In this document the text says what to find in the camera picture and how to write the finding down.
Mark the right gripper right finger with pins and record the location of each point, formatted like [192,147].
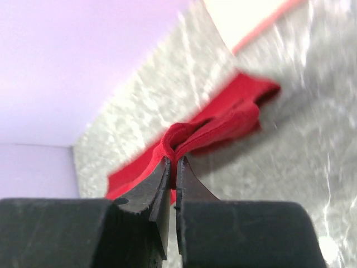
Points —
[239,233]

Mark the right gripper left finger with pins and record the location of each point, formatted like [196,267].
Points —
[130,231]

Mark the red t shirt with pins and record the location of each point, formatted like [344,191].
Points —
[232,114]

